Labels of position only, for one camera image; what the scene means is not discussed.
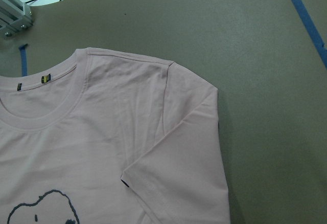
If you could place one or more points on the pink Snoopy t-shirt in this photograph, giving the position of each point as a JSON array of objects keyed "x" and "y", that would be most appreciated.
[{"x": 111, "y": 137}]

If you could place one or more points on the aluminium frame post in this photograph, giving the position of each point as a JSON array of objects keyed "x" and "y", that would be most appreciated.
[{"x": 16, "y": 16}]

